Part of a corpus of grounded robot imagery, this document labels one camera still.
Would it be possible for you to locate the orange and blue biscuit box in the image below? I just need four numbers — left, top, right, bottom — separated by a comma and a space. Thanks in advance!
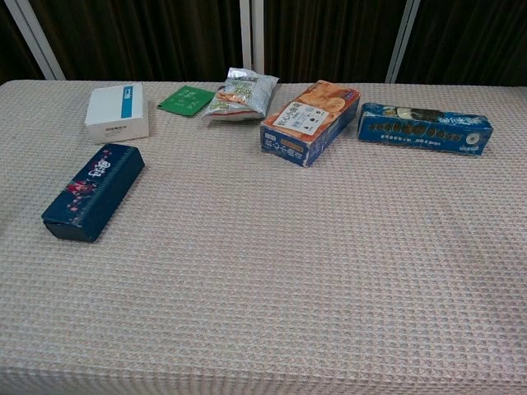
259, 80, 361, 168

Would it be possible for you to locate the white box with blue stripe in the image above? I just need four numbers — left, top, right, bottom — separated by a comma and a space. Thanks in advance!
85, 82, 150, 145

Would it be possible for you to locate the pink waffle tablecloth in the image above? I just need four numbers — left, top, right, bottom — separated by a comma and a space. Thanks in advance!
0, 80, 527, 395

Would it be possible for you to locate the silver snack bag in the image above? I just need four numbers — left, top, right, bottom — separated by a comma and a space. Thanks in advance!
201, 67, 281, 123

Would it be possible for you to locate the green flat packet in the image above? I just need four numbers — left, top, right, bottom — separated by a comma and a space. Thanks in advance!
156, 85, 217, 118

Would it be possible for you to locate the blue cookie package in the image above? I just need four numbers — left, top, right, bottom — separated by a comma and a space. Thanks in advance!
357, 102, 494, 156

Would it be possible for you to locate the dark brown curtain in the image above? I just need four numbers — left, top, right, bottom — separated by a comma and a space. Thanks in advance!
263, 0, 407, 85
0, 0, 44, 86
397, 0, 527, 87
28, 0, 248, 82

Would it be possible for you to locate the white metal frame post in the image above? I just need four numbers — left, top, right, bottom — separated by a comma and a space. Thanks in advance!
251, 0, 265, 76
3, 0, 66, 81
240, 0, 253, 72
385, 0, 421, 85

